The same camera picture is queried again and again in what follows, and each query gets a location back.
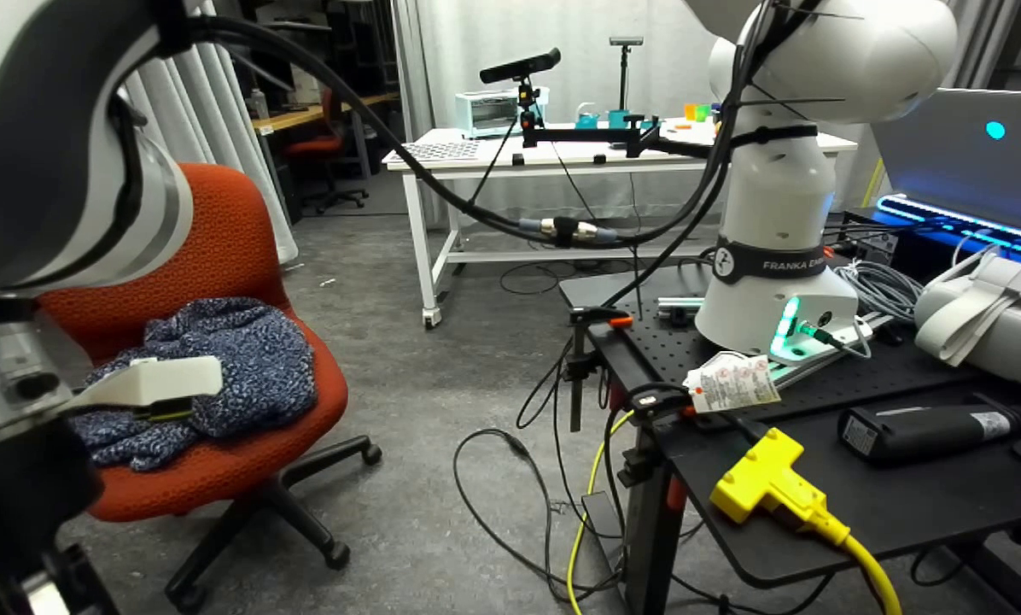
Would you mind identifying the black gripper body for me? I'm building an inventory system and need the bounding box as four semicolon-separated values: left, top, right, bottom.
0;421;107;574

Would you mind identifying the blue knitted blanket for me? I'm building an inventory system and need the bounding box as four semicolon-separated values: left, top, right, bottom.
70;296;320;470

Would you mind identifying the orange office chair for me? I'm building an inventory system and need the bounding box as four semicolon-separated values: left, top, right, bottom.
43;164;385;611

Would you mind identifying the red desk chair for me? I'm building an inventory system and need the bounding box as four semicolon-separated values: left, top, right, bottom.
276;119;358;214

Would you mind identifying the white metal table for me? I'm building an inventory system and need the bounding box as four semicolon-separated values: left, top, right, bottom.
381;117;861;336

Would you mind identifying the orange black clamp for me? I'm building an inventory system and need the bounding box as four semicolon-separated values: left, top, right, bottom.
565;306;639;432

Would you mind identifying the white teal instrument box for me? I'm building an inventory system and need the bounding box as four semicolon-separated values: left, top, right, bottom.
450;89;522;135

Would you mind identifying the black plug adapter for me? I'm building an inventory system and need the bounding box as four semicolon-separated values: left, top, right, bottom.
624;384;695;427

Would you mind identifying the yellow plastic tool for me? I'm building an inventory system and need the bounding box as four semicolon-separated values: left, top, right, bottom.
708;425;909;615

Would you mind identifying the black handheld device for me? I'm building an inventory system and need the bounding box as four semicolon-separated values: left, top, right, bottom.
835;396;1021;469

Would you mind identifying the black perforated robot table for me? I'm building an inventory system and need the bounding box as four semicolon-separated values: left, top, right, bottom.
556;265;1021;615

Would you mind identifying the grey white VR headset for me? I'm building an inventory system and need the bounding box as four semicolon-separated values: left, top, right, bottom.
911;247;1021;389

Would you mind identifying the laptop with blue backlight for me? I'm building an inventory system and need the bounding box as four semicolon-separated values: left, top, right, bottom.
869;86;1021;271

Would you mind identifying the thin black cable loop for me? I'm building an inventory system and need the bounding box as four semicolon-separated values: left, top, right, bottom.
450;425;650;607

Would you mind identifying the thin yellow cable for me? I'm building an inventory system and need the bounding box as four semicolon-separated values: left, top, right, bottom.
562;406;639;615

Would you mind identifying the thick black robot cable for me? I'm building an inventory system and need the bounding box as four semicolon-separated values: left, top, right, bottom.
155;10;826;249

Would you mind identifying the black stereo camera bar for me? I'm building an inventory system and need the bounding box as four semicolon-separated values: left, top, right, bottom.
479;44;565;86

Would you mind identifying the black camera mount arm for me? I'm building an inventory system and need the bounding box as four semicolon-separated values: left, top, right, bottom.
513;79;719;164

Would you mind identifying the black upright stand post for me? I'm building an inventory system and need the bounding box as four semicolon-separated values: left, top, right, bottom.
604;33;647;117

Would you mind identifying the grey coiled cable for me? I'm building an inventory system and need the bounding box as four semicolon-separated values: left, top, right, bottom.
829;257;929;328

